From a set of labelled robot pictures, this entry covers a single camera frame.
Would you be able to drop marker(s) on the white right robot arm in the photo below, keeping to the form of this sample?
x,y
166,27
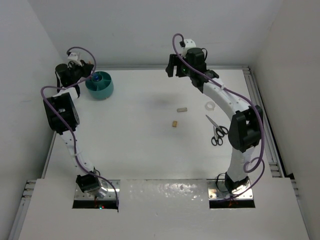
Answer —
x,y
246,122

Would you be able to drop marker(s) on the white eraser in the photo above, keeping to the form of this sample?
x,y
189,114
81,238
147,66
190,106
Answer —
x,y
182,109

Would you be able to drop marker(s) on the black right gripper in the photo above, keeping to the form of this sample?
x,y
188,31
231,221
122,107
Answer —
x,y
173,61

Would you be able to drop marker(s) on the tan eraser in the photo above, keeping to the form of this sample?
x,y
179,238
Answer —
x,y
174,124

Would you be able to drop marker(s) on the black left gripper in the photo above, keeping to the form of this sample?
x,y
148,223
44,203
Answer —
x,y
86,68

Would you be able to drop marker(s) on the large black handled scissors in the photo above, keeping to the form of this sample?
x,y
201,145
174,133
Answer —
x,y
220,130

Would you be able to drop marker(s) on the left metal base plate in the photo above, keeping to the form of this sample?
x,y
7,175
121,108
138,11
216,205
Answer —
x,y
105,193

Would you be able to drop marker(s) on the teal round divided container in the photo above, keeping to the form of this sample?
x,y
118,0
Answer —
x,y
100,90

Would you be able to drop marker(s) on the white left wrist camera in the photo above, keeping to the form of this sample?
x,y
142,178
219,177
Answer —
x,y
74,57

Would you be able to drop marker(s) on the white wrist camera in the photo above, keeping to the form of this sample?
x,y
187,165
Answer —
x,y
186,44
74,57

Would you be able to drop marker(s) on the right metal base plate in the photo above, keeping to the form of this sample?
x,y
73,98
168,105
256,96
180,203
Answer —
x,y
217,191

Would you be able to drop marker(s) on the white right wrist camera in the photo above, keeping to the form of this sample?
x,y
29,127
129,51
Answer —
x,y
186,44

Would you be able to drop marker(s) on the metal base plate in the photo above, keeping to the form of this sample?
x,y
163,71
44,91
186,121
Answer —
x,y
217,191
105,193

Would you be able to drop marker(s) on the clear tape roll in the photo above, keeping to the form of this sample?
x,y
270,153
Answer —
x,y
210,106

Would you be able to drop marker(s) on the blue cap glue bottle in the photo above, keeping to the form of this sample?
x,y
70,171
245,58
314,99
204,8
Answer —
x,y
96,78

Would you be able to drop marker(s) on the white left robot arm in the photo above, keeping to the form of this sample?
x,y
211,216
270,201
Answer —
x,y
63,119

